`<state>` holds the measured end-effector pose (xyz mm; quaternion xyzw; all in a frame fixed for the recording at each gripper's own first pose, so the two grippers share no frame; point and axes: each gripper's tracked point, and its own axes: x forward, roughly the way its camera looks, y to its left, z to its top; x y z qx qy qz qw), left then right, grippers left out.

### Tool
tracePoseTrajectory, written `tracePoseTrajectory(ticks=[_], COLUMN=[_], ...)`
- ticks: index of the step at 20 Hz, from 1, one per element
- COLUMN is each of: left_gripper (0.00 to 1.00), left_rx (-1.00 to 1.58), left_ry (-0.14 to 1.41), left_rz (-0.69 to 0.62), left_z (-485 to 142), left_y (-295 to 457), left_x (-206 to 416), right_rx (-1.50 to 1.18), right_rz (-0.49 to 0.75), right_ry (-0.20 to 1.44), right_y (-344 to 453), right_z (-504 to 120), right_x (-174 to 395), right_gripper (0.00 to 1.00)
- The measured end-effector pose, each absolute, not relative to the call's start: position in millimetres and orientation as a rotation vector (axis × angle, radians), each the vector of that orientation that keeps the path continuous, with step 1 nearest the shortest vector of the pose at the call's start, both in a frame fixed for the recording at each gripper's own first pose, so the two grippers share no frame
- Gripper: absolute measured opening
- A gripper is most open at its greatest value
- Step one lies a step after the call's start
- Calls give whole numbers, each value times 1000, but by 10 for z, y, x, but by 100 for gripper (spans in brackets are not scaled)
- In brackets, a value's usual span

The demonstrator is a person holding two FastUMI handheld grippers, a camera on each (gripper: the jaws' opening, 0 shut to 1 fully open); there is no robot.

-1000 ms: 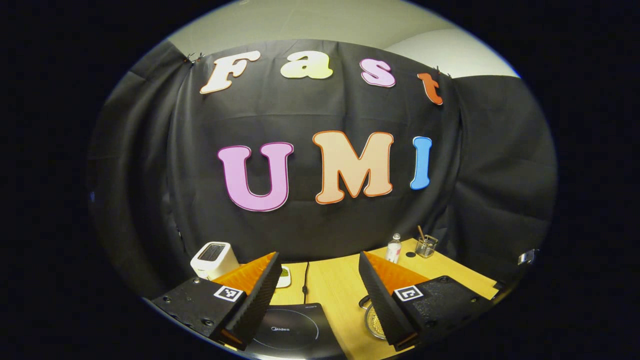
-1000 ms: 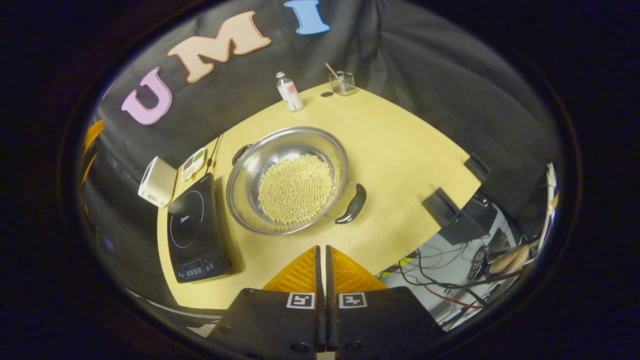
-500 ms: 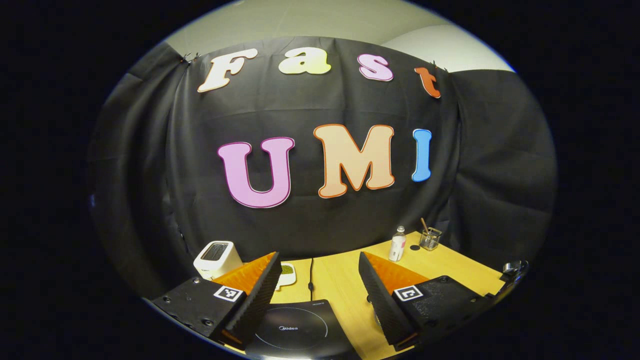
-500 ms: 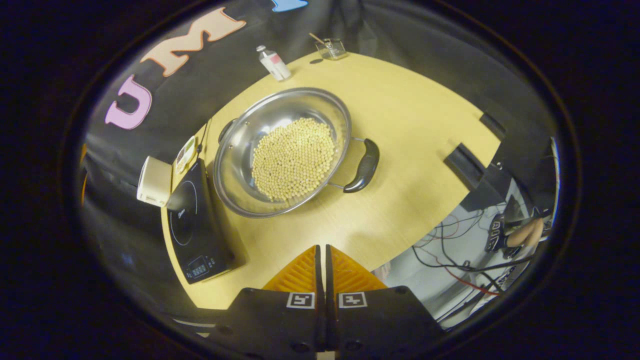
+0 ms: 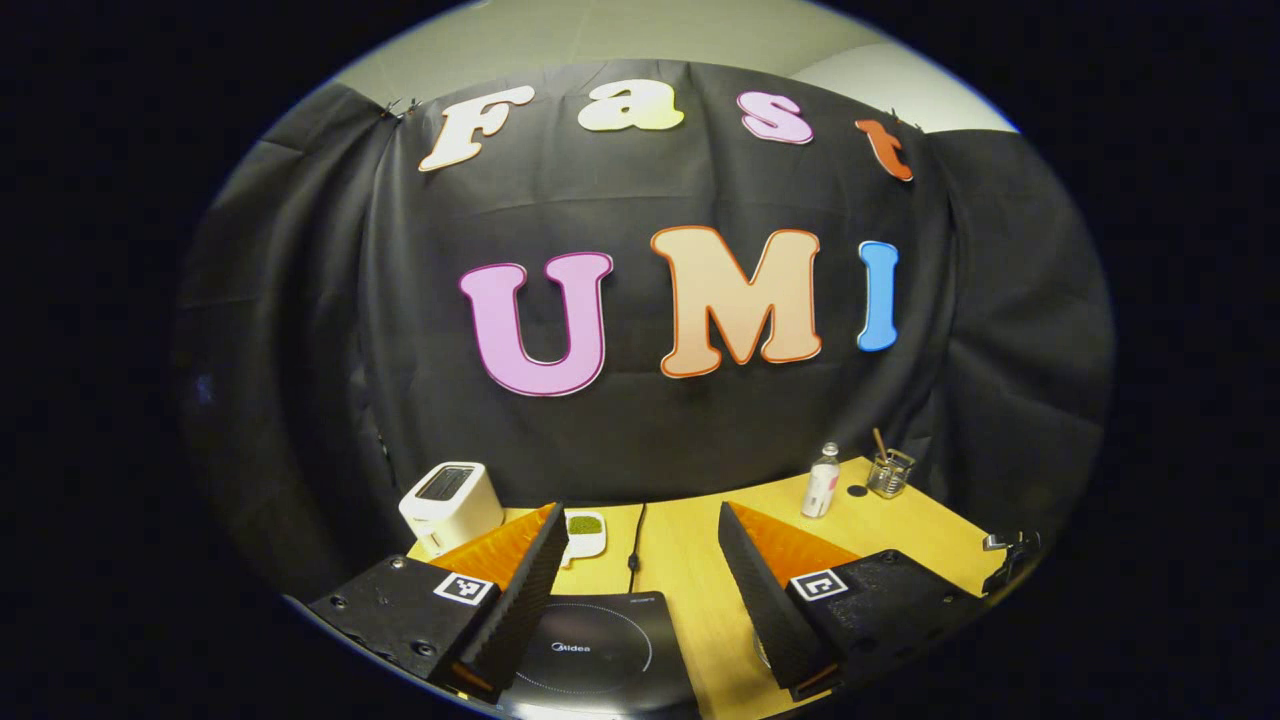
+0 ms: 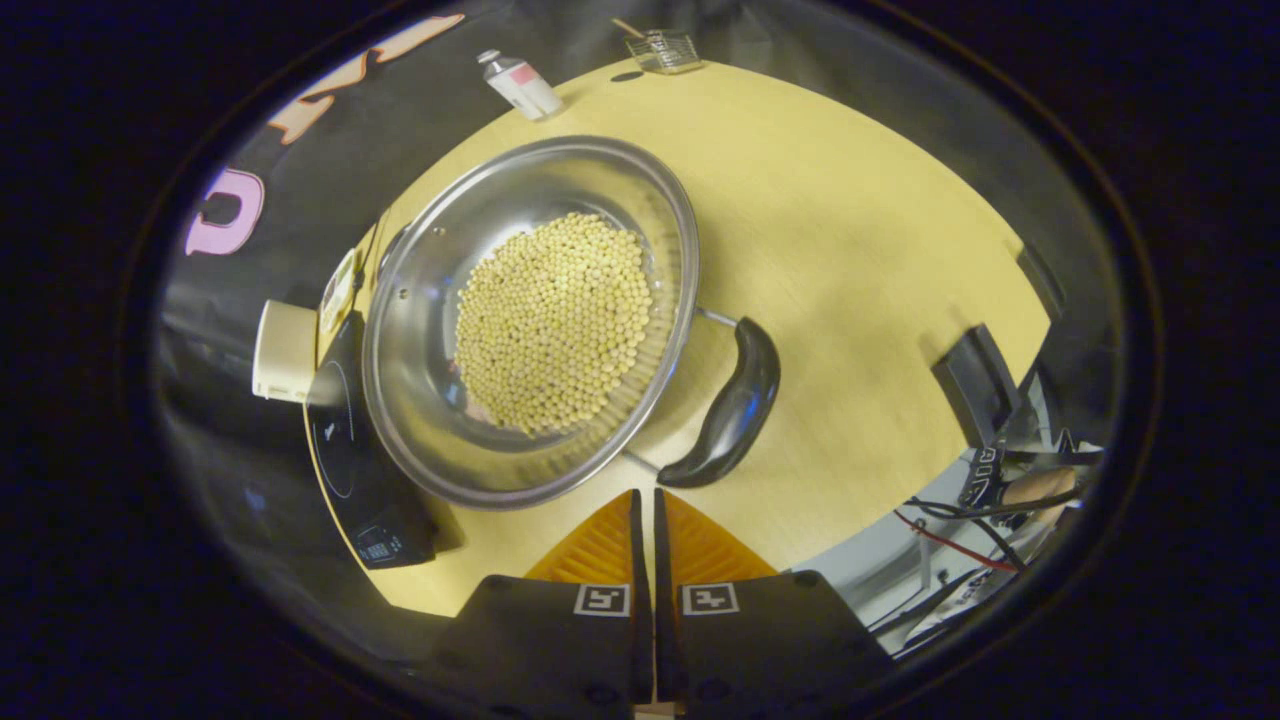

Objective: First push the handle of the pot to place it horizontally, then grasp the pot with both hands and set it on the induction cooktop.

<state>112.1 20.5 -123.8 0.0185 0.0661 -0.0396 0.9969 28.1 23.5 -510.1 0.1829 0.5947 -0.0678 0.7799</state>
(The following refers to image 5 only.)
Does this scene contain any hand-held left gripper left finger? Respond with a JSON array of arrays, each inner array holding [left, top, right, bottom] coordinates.
[[305, 500, 569, 704]]

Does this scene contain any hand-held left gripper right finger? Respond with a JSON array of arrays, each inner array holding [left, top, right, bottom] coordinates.
[[717, 500, 986, 703]]

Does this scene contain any black induction cooktop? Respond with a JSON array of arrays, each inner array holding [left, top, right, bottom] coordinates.
[[497, 591, 701, 719]]

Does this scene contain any white divided bean dish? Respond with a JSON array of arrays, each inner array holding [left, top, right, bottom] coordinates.
[[560, 511, 609, 569]]

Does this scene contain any white toaster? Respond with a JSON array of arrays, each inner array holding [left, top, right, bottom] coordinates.
[[398, 461, 505, 559]]

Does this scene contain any clear glass utensil holder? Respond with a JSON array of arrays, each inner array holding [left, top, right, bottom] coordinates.
[[865, 448, 916, 500]]

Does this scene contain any black power cable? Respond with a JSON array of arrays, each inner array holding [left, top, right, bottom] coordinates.
[[627, 503, 649, 596]]

